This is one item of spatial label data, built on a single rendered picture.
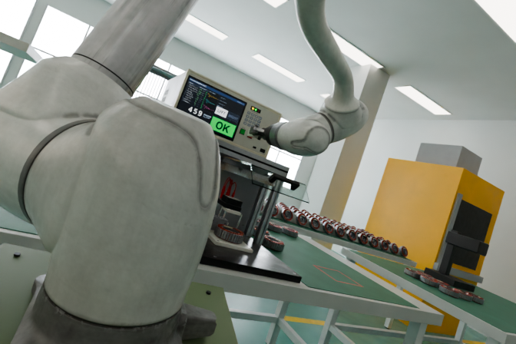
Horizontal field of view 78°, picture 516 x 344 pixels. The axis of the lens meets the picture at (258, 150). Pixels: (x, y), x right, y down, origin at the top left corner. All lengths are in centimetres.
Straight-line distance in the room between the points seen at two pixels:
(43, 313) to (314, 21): 67
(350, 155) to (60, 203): 498
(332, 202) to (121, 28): 478
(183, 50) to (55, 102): 740
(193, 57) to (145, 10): 732
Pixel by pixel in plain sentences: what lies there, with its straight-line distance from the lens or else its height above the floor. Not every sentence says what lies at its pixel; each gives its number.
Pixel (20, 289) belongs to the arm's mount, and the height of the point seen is 80.
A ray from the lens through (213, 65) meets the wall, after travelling 798.
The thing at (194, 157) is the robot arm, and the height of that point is 103.
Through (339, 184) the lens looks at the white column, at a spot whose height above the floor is 134.
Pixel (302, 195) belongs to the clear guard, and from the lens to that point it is 116.
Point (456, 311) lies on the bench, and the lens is 212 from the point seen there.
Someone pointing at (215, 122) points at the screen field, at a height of 117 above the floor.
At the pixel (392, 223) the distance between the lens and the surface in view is 479.
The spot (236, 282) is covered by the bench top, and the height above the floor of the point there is 73.
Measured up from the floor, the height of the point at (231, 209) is 88.
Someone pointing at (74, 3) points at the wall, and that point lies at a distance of 779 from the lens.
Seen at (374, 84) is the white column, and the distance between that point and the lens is 553.
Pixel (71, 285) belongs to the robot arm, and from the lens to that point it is 37.
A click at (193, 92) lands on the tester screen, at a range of 124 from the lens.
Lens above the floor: 104
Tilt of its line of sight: 4 degrees up
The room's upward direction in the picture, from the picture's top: 20 degrees clockwise
